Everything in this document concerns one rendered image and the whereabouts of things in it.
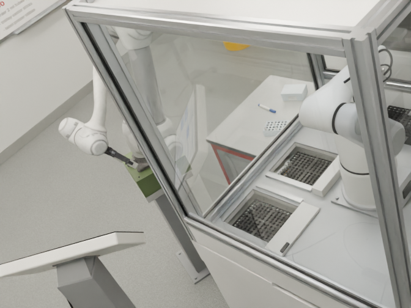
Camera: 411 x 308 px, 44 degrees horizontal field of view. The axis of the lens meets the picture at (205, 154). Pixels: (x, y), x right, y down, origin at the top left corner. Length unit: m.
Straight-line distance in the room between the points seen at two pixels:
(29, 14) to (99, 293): 3.54
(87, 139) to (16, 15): 3.06
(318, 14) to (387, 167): 0.32
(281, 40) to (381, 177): 0.34
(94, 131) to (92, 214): 1.86
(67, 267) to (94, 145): 0.52
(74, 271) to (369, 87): 1.52
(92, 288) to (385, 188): 1.38
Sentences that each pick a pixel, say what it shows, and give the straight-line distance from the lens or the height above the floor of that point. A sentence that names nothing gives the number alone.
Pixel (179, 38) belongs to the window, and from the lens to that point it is 1.22.
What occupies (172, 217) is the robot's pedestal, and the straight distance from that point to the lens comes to 2.89.
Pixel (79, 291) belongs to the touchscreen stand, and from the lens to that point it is 2.18.
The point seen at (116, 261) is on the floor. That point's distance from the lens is 3.62.
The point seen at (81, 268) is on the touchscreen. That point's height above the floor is 1.05.
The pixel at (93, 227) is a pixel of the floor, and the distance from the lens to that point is 3.96.
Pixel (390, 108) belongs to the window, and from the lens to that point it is 1.04.
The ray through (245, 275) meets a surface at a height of 0.88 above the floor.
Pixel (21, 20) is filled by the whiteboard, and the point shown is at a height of 1.02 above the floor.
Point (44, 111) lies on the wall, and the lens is 5.46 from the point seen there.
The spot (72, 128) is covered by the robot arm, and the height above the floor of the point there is 1.32.
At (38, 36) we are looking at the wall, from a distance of 5.33.
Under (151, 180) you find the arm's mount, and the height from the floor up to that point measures 0.84.
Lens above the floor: 2.43
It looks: 37 degrees down
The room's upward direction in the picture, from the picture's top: 25 degrees counter-clockwise
